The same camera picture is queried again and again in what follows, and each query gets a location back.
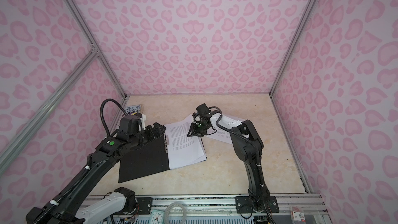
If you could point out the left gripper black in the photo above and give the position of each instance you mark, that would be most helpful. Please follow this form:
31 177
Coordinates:
153 135

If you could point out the aluminium diagonal frame bar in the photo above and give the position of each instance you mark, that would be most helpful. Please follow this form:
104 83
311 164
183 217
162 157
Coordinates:
20 141

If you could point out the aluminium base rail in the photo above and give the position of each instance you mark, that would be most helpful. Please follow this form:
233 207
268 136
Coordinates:
231 209

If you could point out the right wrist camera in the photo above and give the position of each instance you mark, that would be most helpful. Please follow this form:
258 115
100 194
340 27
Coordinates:
203 112

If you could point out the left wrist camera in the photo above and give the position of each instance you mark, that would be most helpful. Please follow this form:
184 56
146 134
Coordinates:
132 124

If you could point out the small teal clock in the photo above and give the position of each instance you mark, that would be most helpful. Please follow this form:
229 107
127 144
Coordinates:
156 217

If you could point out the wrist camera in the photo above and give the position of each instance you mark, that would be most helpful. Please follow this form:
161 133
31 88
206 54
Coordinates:
203 112
132 124

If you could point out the colourful paperback book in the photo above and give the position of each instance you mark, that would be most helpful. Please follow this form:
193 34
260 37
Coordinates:
132 109

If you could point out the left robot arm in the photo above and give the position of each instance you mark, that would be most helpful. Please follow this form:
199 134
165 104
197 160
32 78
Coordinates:
62 209

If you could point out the clear tube loop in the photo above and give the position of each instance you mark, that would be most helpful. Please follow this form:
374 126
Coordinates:
175 208

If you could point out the red white label box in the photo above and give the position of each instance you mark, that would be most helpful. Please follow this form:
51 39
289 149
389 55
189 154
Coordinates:
297 215

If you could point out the grey and black file folder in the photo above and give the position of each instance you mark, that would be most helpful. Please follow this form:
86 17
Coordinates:
161 155

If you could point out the aluminium corner post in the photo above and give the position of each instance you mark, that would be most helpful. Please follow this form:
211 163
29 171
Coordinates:
84 27
299 30

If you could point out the aluminium corner post right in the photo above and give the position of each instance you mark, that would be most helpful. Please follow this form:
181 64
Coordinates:
299 30

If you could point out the aluminium corner post left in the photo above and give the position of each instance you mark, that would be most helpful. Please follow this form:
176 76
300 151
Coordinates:
84 27

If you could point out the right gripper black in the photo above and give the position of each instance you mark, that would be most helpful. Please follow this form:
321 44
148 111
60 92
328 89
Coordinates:
194 131

